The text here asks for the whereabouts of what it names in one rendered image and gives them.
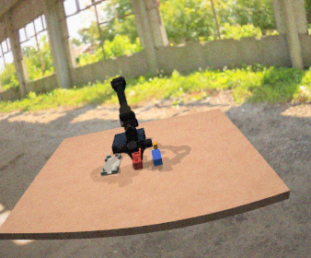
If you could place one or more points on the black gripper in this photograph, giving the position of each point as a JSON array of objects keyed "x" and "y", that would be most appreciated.
[{"x": 145, "y": 144}]

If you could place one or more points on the red fuselage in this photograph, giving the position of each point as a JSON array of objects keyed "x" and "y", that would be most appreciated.
[{"x": 137, "y": 160}]

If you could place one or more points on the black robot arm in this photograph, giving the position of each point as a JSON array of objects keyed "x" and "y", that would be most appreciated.
[{"x": 127, "y": 117}]

